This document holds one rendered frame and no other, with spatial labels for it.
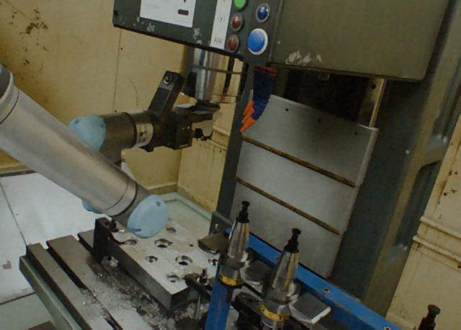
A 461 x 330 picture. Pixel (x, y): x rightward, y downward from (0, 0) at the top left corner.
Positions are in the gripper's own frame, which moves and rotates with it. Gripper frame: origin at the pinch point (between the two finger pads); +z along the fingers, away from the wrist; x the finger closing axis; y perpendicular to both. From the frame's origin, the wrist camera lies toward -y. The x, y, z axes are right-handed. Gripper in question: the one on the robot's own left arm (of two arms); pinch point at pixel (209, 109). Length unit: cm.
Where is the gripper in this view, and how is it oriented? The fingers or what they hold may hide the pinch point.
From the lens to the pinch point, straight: 98.0
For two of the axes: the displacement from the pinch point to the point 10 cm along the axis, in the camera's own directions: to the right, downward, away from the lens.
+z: 6.3, -1.8, 7.5
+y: -1.4, 9.3, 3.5
